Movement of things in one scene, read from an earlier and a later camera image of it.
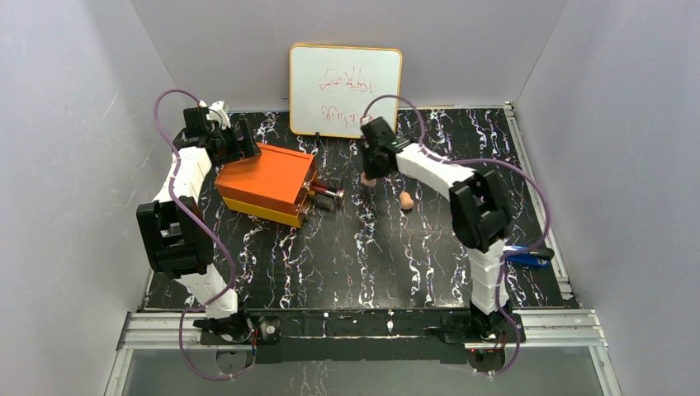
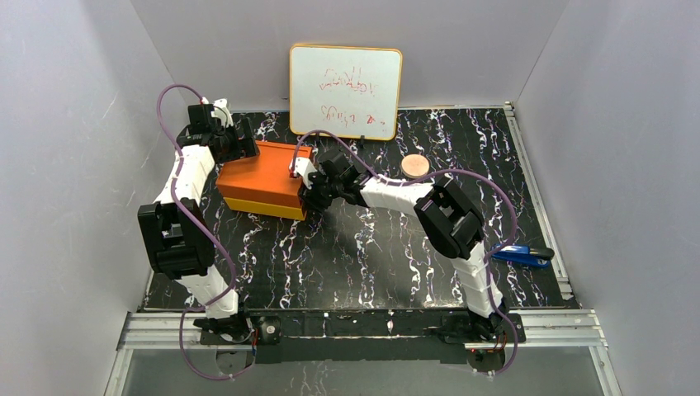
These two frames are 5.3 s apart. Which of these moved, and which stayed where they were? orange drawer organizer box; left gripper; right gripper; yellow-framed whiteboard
Moved: right gripper
Stayed: yellow-framed whiteboard; left gripper; orange drawer organizer box
